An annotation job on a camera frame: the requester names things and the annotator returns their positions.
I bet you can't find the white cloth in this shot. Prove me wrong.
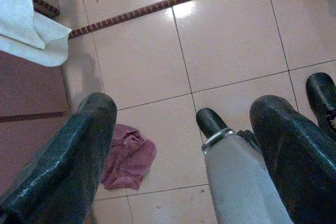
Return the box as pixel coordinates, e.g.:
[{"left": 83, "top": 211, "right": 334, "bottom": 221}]
[{"left": 0, "top": 0, "right": 72, "bottom": 68}]

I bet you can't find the pink crumpled cloth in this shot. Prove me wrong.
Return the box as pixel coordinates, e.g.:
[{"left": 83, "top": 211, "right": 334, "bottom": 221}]
[{"left": 100, "top": 123, "right": 158, "bottom": 191}]

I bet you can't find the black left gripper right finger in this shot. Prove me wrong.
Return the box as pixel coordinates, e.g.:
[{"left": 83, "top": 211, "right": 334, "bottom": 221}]
[{"left": 249, "top": 94, "right": 336, "bottom": 224}]

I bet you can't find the robot left leg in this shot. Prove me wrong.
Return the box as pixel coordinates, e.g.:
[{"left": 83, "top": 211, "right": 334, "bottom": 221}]
[{"left": 196, "top": 108, "right": 295, "bottom": 224}]

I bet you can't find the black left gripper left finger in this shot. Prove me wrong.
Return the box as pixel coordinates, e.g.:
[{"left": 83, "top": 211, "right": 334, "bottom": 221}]
[{"left": 0, "top": 92, "right": 118, "bottom": 224}]

